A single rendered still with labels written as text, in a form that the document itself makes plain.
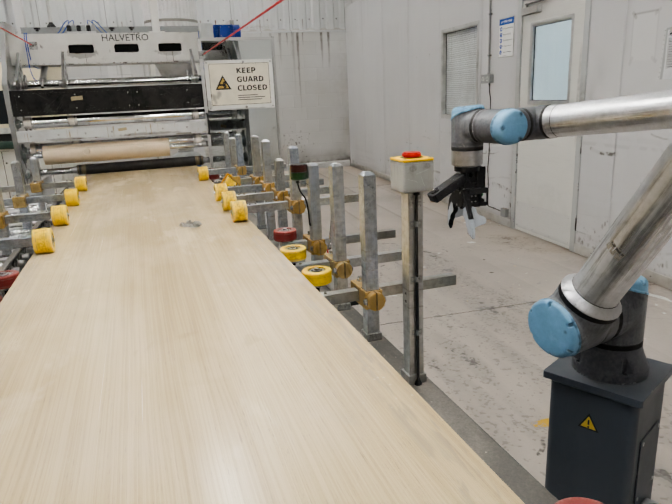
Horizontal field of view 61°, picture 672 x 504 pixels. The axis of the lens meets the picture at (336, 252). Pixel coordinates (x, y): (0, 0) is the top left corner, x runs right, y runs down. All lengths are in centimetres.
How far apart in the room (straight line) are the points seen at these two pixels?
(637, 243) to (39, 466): 115
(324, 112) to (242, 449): 1014
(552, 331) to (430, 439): 72
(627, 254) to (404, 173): 51
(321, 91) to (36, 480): 1019
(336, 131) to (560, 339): 963
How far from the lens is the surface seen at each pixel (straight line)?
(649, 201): 132
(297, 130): 1073
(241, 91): 419
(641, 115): 149
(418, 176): 121
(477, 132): 161
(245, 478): 78
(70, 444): 93
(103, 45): 445
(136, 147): 417
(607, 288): 142
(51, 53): 447
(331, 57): 1088
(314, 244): 196
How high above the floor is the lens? 136
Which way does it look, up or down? 16 degrees down
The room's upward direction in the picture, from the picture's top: 3 degrees counter-clockwise
